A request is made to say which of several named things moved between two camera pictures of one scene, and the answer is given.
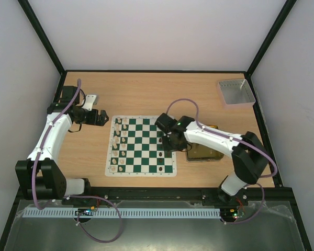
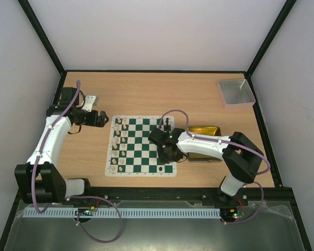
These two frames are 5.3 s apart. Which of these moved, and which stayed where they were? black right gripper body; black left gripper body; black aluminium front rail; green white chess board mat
Moved: black right gripper body
Stayed: black aluminium front rail; green white chess board mat; black left gripper body
